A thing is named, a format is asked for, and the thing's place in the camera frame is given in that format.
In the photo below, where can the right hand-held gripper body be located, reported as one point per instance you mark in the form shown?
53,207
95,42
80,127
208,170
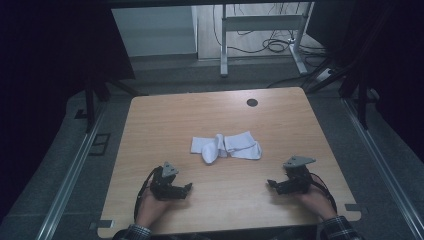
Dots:
296,183

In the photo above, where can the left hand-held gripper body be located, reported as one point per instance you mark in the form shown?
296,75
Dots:
165,188

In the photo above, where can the white sock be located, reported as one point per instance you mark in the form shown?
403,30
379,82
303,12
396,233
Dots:
246,150
210,153

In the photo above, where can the person's left hand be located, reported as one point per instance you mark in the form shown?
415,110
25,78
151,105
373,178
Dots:
151,210

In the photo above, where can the person's right hand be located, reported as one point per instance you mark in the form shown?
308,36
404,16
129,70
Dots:
316,201

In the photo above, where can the black metal stand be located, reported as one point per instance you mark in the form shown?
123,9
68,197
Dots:
362,106
89,106

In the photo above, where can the white power strip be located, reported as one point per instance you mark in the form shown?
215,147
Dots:
325,75

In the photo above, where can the white panel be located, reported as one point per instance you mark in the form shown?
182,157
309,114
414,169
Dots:
153,30

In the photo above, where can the dark curtain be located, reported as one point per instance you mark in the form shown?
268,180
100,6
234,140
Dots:
400,50
40,66

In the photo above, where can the aluminium floor rail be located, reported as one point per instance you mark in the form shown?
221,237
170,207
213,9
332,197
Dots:
383,166
66,186

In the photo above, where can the white metal desk frame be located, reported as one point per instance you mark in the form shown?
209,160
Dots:
260,22

